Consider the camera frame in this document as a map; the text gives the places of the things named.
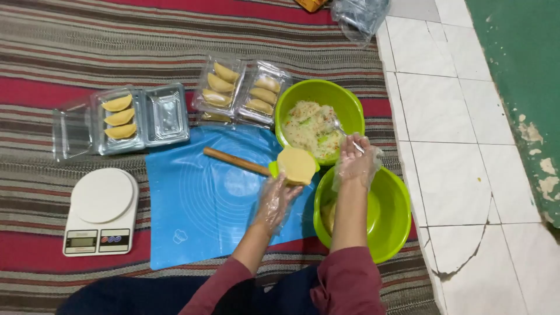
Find clear plastic bag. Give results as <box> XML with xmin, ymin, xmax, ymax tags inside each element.
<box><xmin>330</xmin><ymin>0</ymin><xmax>392</xmax><ymax>47</ymax></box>

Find orange packet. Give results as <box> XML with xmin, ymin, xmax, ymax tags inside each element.
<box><xmin>293</xmin><ymin>0</ymin><xmax>329</xmax><ymax>13</ymax></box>

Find person's left hand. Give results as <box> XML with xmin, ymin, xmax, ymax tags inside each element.
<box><xmin>253</xmin><ymin>172</ymin><xmax>304</xmax><ymax>229</ymax></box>

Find yellow dough lump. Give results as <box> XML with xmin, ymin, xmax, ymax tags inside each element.
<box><xmin>320</xmin><ymin>199</ymin><xmax>337</xmax><ymax>235</ymax></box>

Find white shredded vegetable filling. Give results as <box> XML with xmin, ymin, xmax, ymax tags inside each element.
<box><xmin>282</xmin><ymin>101</ymin><xmax>345</xmax><ymax>161</ymax></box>

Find green bowl with dough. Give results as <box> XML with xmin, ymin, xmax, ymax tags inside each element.
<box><xmin>313</xmin><ymin>165</ymin><xmax>412</xmax><ymax>265</ymax></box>

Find person's right hand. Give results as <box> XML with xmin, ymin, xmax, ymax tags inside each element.
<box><xmin>332</xmin><ymin>133</ymin><xmax>384</xmax><ymax>190</ymax></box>

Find blue silicone baking mat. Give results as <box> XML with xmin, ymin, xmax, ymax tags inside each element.
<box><xmin>145</xmin><ymin>125</ymin><xmax>321</xmax><ymax>271</ymax></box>

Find wooden rolling pin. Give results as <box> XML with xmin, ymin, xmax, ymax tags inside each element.
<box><xmin>203</xmin><ymin>146</ymin><xmax>272</xmax><ymax>177</ymax></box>

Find metal spoon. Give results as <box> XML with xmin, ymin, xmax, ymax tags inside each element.
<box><xmin>334</xmin><ymin>119</ymin><xmax>365</xmax><ymax>154</ymax></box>

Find person's dark blue trousers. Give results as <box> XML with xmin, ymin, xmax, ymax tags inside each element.
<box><xmin>56</xmin><ymin>264</ymin><xmax>321</xmax><ymax>315</ymax></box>

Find white digital kitchen scale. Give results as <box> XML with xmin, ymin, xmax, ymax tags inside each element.
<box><xmin>62</xmin><ymin>168</ymin><xmax>140</xmax><ymax>257</ymax></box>

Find round flat yellow dough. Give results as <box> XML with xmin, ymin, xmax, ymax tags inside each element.
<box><xmin>276</xmin><ymin>146</ymin><xmax>317</xmax><ymax>186</ymax></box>

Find clear plastic container lid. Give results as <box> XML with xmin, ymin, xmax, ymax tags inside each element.
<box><xmin>52</xmin><ymin>97</ymin><xmax>95</xmax><ymax>162</ymax></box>

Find striped red brown floor mat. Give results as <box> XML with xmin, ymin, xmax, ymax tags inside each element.
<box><xmin>0</xmin><ymin>0</ymin><xmax>440</xmax><ymax>315</ymax></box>

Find green bowl with filling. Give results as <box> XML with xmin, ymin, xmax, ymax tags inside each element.
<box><xmin>274</xmin><ymin>79</ymin><xmax>365</xmax><ymax>166</ymax></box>

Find green pastry mould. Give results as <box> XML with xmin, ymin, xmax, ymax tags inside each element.
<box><xmin>268</xmin><ymin>149</ymin><xmax>321</xmax><ymax>185</ymax></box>

